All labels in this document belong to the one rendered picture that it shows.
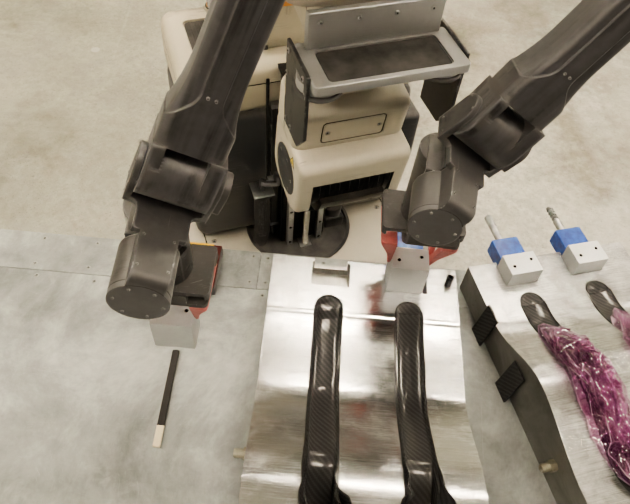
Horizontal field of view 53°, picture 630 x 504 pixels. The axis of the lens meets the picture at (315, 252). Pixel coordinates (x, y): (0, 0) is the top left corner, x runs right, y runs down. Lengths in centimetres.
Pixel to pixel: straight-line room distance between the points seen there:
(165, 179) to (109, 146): 184
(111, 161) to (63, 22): 88
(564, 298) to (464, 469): 35
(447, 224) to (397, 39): 44
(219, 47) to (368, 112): 66
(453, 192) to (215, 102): 26
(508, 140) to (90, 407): 62
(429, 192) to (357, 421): 29
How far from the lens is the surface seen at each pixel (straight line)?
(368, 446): 74
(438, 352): 85
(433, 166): 70
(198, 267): 70
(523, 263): 98
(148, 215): 59
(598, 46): 67
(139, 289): 57
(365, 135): 119
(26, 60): 287
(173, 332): 77
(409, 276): 85
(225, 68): 51
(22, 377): 96
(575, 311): 99
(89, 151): 240
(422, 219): 66
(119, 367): 93
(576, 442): 86
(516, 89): 66
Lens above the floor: 161
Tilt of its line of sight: 52 degrees down
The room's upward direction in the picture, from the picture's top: 6 degrees clockwise
